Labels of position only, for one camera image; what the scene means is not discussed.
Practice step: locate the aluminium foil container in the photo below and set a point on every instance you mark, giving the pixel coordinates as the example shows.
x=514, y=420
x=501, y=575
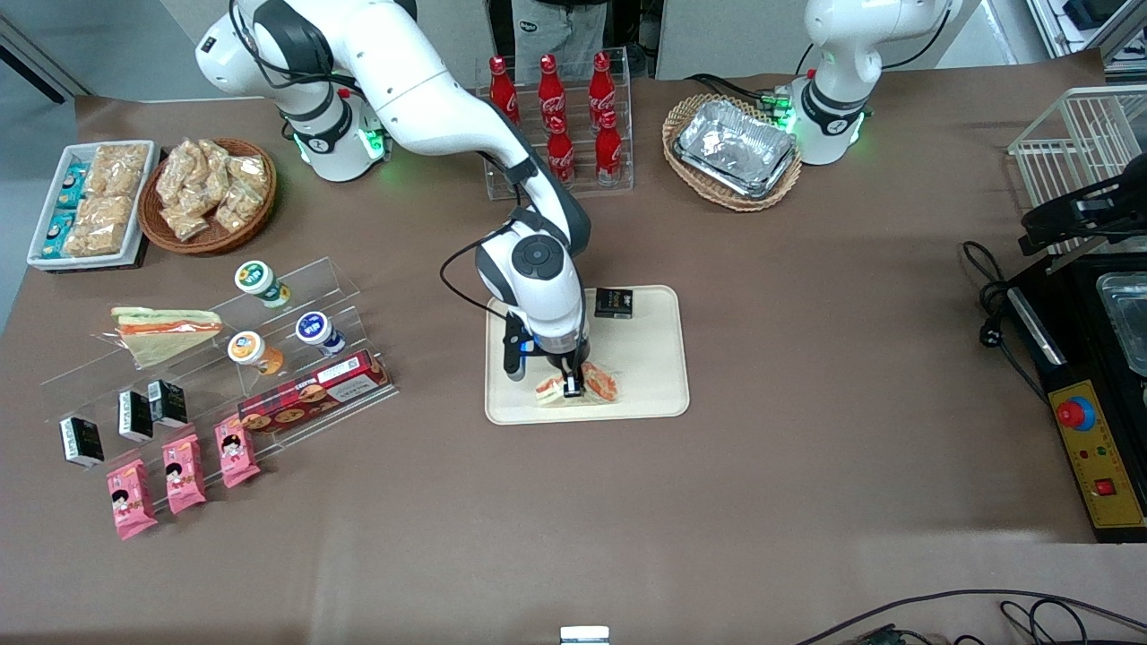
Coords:
x=735, y=143
x=771, y=188

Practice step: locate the clear acrylic bottle rack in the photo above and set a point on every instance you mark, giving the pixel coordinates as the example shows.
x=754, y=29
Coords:
x=582, y=179

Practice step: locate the grey metal profile bar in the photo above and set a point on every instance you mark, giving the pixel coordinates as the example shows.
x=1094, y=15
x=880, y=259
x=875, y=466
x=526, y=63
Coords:
x=45, y=63

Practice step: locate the blue lid yogurt cup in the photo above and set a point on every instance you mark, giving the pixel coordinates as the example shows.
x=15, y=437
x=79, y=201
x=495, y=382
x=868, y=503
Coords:
x=318, y=331

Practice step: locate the teal snack packet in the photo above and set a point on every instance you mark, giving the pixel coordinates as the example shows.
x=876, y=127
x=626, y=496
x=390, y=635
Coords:
x=56, y=233
x=72, y=186

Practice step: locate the white rectangular bin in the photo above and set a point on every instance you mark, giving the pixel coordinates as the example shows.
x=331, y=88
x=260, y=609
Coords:
x=38, y=237

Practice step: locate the orange filling sandwich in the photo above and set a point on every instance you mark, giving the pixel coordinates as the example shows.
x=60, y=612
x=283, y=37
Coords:
x=600, y=383

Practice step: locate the clear acrylic step shelf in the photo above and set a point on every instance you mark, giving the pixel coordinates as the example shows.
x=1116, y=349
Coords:
x=300, y=291

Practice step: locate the green lid yogurt cup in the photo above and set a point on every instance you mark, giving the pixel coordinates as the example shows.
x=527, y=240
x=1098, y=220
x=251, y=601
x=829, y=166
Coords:
x=260, y=280

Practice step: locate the red cola bottle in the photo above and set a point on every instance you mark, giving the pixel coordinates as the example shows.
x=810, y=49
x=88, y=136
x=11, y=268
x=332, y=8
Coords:
x=608, y=150
x=502, y=85
x=601, y=85
x=549, y=85
x=562, y=154

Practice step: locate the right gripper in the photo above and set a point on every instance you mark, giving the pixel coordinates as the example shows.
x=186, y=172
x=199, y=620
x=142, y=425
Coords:
x=566, y=365

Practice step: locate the dark brown wicker basket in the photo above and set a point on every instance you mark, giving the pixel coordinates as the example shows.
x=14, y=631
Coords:
x=215, y=242

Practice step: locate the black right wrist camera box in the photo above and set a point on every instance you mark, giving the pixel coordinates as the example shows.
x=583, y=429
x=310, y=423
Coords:
x=513, y=354

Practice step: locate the clear bag of tan snacks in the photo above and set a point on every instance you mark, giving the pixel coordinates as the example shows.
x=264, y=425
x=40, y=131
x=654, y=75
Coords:
x=237, y=210
x=184, y=222
x=249, y=170
x=176, y=175
x=213, y=159

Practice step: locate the black base under bin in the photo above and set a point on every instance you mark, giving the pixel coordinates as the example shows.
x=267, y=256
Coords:
x=107, y=268

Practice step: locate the steel food pan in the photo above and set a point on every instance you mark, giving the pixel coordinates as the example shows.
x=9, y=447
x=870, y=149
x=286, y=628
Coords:
x=1129, y=313

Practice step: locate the pink snack packet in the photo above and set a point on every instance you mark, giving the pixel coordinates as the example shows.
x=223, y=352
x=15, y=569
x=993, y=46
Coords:
x=184, y=473
x=237, y=452
x=130, y=497

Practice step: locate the person in grey trousers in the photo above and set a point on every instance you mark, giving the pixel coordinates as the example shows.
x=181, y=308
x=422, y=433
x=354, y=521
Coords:
x=547, y=27

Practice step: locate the cream plastic serving tray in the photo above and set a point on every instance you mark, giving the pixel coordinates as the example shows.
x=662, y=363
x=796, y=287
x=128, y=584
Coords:
x=645, y=376

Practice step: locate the black food warmer yellow panel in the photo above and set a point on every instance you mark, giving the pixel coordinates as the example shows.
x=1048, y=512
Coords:
x=1080, y=358

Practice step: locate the wrapped green orange triangle sandwich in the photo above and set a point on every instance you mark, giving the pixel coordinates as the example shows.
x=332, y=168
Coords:
x=170, y=327

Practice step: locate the tan rice cracker pack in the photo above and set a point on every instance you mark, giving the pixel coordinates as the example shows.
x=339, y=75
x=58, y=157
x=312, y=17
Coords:
x=103, y=215
x=92, y=242
x=119, y=166

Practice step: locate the red plaid cookie box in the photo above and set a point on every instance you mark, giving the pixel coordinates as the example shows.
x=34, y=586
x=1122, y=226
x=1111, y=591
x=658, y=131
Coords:
x=309, y=399

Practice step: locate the light wicker basket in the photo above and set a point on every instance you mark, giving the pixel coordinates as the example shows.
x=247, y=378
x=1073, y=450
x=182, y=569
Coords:
x=748, y=202

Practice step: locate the grey metal frame shelf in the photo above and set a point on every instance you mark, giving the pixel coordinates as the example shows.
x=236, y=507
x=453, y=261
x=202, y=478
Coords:
x=1120, y=36

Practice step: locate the small black carton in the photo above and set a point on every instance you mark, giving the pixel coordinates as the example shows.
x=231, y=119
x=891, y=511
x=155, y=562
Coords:
x=134, y=417
x=168, y=403
x=81, y=442

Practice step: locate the black tissue box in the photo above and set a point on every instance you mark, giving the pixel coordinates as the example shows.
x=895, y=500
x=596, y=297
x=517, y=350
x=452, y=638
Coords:
x=614, y=303

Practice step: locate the orange yogurt cup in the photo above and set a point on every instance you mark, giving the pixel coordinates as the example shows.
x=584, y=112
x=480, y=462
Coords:
x=253, y=351

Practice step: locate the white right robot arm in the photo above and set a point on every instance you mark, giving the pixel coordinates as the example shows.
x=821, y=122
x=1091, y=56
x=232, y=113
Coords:
x=421, y=90

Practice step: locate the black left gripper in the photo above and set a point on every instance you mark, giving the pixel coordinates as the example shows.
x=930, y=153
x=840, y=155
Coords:
x=1068, y=216

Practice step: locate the white grey clamp block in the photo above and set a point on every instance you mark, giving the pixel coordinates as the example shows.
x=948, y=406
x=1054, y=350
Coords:
x=584, y=636

